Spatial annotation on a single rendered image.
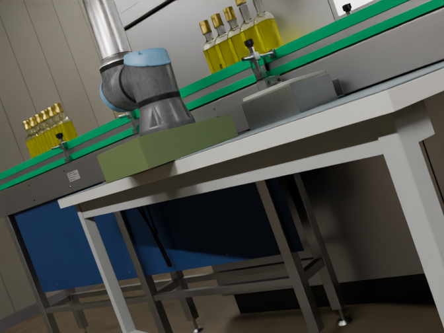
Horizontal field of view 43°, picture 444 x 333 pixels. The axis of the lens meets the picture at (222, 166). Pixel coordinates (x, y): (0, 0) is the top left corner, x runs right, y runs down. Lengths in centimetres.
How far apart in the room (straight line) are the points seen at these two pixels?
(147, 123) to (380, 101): 76
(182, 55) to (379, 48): 93
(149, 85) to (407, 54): 70
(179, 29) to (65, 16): 268
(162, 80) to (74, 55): 340
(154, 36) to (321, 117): 158
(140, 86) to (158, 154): 24
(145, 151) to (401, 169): 61
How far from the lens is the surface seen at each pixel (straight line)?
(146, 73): 146
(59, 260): 282
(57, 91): 469
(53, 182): 261
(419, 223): 90
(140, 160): 129
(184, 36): 230
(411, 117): 91
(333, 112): 88
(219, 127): 138
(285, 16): 199
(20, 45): 473
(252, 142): 105
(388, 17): 167
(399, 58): 164
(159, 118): 143
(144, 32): 245
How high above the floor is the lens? 76
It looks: 3 degrees down
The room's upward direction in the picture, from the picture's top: 20 degrees counter-clockwise
